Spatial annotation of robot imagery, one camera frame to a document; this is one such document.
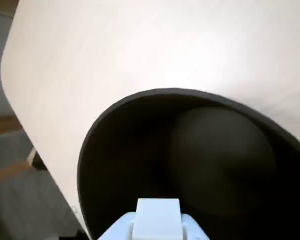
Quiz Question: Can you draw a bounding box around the black pot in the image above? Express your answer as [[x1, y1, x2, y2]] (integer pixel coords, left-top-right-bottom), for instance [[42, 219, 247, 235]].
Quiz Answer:
[[76, 87, 300, 240]]

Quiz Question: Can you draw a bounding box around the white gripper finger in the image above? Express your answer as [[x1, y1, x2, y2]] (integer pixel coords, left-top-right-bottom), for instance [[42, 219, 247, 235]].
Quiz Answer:
[[131, 198, 185, 240]]

